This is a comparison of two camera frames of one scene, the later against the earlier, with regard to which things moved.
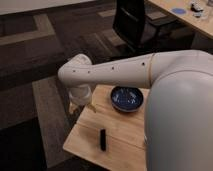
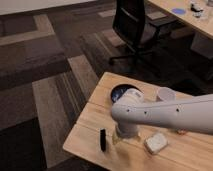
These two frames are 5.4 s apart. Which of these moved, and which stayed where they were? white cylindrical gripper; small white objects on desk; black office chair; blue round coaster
Moved: white cylindrical gripper
Stayed: black office chair; small white objects on desk; blue round coaster
